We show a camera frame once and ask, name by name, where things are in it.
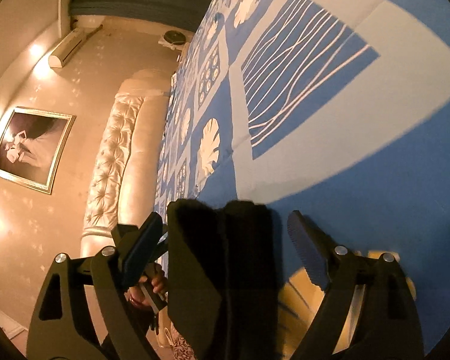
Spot black pants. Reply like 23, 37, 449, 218
167, 199, 279, 359

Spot person's left hand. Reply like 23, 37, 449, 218
127, 262, 168, 311

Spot floral brown bed skirt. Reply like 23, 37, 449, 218
154, 307, 197, 360

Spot cream tufted headboard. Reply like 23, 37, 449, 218
80, 69, 171, 257

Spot blue patterned bedspread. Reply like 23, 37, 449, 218
155, 0, 450, 359

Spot white air conditioner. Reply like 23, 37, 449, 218
48, 25, 103, 69

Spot framed wall picture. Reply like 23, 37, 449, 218
0, 106, 76, 195

